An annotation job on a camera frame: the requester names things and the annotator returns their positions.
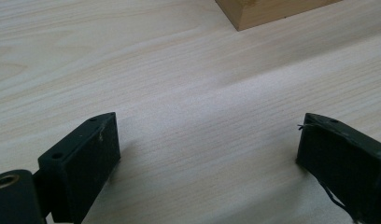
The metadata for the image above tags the light wooden box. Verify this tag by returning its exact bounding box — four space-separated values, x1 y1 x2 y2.
214 0 344 32

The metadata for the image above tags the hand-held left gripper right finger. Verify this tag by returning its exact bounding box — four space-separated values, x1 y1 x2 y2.
295 112 381 224

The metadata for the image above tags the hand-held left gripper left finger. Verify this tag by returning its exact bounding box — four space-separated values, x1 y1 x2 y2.
34 111 121 224

